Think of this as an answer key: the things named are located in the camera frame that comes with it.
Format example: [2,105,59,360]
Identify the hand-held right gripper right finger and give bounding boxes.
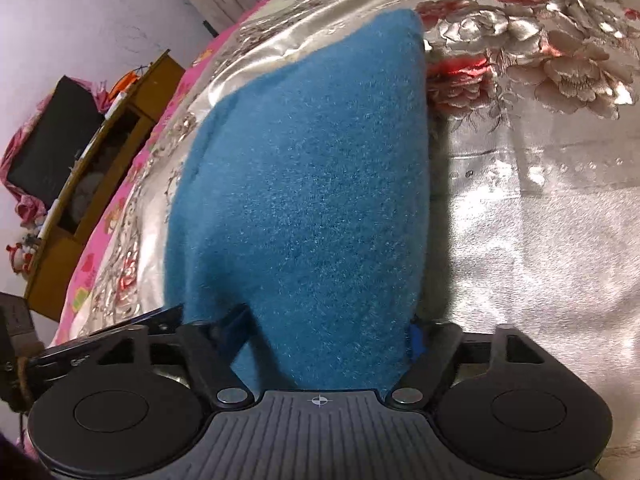
[391,316,547,409]

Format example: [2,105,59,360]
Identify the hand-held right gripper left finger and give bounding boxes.
[97,304,251,409]

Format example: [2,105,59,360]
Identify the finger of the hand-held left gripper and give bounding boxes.
[29,331,128,388]
[89,304,184,342]

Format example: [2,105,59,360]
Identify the wooden tv cabinet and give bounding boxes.
[24,49,187,322]

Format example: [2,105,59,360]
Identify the red white toy figure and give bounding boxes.
[6,230,42,275]

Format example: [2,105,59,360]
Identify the pink cloth cover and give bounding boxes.
[0,80,111,225]

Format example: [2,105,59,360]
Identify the silver floral satin blanket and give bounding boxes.
[65,0,640,463]

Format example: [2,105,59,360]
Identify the pink floral bedsheet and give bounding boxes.
[54,0,311,348]

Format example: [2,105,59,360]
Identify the black television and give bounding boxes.
[7,76,107,211]

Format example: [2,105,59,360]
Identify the orange item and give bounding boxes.
[109,66,146,102]

